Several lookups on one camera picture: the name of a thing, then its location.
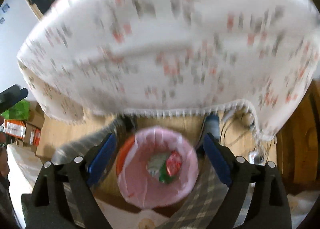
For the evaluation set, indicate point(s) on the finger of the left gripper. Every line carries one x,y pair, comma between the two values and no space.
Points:
11,96

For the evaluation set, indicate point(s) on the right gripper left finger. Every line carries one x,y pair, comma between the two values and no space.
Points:
47,205

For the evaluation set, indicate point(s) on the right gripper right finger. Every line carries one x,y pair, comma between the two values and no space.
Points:
269,207

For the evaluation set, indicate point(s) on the orange trash bin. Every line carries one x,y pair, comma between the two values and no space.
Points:
122,154

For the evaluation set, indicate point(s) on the pink trash bag liner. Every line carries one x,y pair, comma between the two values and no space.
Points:
138,187

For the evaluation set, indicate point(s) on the green plastic bag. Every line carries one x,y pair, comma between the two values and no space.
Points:
19,111

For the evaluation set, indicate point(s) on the white power strip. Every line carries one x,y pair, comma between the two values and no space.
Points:
255,157

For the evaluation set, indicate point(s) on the orange white cardboard box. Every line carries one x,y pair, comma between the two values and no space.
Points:
23,131

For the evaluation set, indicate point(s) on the plaid trouser right leg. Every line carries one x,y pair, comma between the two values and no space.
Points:
202,203

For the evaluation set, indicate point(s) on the wooden cabinet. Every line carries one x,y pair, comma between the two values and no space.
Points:
298,145

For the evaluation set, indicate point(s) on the blue slipper right foot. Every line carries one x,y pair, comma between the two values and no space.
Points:
212,125

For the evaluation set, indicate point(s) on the red snack wrapper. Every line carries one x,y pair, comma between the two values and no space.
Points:
173,163

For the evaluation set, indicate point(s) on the green snack wrapper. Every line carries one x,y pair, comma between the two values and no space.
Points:
164,176

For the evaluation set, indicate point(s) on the floral white tablecloth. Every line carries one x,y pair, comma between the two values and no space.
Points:
164,58

